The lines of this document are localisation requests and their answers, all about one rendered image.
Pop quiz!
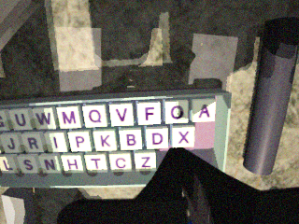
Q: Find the keyboard with white letter keys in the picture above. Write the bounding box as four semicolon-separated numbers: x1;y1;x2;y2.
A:
0;87;233;189

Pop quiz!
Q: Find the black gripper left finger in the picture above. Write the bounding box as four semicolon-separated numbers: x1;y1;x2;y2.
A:
57;147;189;224

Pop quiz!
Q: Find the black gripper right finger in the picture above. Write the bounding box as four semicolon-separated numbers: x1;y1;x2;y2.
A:
177;147;299;224

